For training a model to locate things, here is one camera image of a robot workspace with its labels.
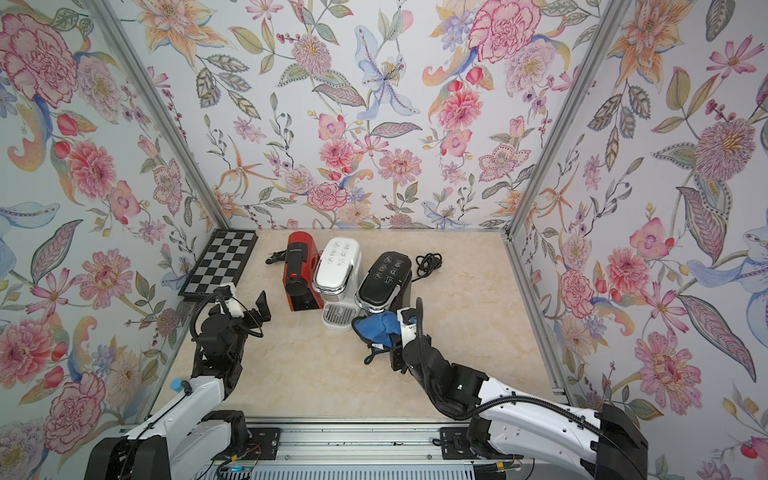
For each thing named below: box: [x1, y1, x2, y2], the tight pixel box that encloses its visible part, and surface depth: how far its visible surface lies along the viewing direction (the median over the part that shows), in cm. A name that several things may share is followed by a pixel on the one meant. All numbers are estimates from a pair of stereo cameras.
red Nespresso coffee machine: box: [282, 231, 324, 311], surface depth 90 cm
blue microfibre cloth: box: [354, 312, 401, 349], surface depth 75 cm
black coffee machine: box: [355, 252, 412, 313], surface depth 80 cm
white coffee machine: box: [312, 236, 362, 332], surface depth 85 cm
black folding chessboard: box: [178, 228, 259, 302], surface depth 109 cm
